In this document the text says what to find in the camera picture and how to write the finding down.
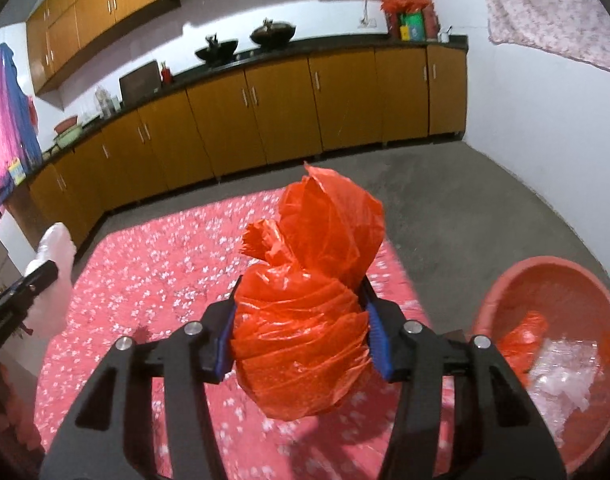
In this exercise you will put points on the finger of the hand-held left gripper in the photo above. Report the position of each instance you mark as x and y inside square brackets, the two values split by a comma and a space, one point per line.
[41, 276]

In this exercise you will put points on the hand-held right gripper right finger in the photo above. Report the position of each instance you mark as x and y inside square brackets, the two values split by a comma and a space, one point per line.
[380, 345]

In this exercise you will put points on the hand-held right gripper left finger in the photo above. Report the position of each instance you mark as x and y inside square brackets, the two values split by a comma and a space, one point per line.
[225, 340]

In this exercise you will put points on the white plastic bag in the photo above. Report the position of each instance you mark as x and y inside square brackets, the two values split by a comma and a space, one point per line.
[55, 255]

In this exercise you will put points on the large red plastic bag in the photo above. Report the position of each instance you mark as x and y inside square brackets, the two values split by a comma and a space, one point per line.
[522, 340]

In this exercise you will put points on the red plastic basket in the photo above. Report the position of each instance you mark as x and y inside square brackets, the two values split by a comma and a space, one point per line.
[550, 280]

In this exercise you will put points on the clear bubble wrap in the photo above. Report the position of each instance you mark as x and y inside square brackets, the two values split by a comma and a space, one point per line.
[560, 380]

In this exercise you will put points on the person's left forearm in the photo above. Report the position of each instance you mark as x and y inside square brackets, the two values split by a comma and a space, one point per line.
[7, 405]

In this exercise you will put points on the red floral cloth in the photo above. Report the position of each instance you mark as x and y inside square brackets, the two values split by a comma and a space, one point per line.
[160, 270]

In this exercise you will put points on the colourful small box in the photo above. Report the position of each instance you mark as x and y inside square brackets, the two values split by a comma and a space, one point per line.
[16, 170]

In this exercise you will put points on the pale green basin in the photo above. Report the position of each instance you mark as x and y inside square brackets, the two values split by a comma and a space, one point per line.
[67, 137]

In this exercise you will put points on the red bowl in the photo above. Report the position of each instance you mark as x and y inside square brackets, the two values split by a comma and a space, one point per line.
[67, 123]

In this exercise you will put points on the blue cloth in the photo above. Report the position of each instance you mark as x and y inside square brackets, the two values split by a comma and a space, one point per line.
[24, 110]

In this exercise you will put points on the glass jar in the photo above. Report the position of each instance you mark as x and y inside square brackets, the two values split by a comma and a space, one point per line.
[104, 100]

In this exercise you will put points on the dark cutting board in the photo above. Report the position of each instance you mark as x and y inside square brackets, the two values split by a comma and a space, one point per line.
[140, 82]

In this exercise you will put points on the red bottle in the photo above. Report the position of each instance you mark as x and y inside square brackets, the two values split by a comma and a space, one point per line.
[166, 74]

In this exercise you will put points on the wooden lower kitchen cabinets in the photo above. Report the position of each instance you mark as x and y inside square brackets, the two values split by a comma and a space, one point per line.
[285, 105]

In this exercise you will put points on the open black wok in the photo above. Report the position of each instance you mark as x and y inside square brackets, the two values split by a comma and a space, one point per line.
[216, 52]

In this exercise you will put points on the black kitchen countertop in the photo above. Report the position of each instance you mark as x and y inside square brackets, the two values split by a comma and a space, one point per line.
[335, 46]

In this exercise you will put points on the black wok with lid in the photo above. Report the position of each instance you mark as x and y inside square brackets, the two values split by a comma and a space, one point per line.
[272, 32]

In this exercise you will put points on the white cup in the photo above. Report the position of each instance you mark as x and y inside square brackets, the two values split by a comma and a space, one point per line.
[444, 35]

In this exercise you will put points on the green package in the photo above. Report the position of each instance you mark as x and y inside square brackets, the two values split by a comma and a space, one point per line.
[412, 27]

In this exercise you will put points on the red bag of bottles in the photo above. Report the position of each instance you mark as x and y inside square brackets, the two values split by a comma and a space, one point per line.
[405, 2]

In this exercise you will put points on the hanging pale floral cloth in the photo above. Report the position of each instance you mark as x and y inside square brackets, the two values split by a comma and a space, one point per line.
[545, 5]

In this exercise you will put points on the long wooden wall cabinets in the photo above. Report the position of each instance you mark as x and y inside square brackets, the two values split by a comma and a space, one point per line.
[85, 10]

